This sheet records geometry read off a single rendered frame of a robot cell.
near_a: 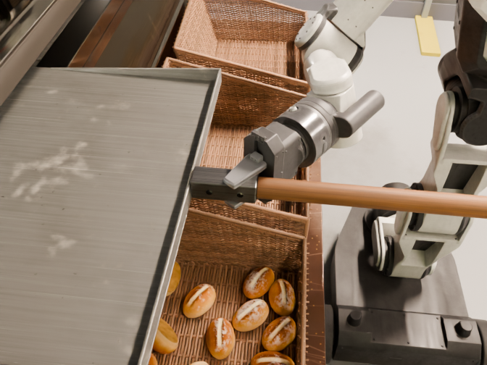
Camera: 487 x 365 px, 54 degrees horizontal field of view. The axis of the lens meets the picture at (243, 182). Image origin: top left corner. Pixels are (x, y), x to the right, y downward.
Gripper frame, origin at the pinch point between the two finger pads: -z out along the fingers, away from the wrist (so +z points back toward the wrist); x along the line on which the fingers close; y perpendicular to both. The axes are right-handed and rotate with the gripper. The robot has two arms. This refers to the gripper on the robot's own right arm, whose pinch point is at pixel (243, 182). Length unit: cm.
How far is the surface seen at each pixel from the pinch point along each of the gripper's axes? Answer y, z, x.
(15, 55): 13.6, -18.0, -22.5
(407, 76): 62, 226, 121
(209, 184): 2.2, -4.3, -1.5
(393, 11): 109, 291, 118
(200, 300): 17, 4, 56
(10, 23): 15.4, -16.7, -24.7
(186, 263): 31, 11, 61
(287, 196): -6.3, 1.7, -0.2
